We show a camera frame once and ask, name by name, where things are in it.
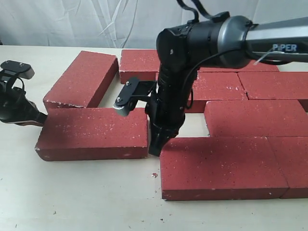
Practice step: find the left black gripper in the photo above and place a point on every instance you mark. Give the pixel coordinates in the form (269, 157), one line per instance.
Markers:
(15, 108)

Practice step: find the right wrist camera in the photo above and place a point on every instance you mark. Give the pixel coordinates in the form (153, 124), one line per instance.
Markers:
(134, 90)

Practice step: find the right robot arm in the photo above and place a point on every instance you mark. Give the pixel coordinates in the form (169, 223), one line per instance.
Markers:
(231, 43)

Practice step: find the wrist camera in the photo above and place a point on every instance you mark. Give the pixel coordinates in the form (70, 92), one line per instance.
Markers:
(134, 90)
(17, 69)

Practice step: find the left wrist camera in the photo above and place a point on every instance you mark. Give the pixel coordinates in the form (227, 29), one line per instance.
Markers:
(17, 69)

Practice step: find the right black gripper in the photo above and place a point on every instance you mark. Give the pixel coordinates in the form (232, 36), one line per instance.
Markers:
(167, 105)

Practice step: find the red brick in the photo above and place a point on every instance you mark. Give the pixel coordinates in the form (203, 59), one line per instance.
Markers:
(224, 168)
(93, 134)
(292, 156)
(249, 68)
(275, 85)
(216, 86)
(140, 63)
(259, 118)
(84, 82)

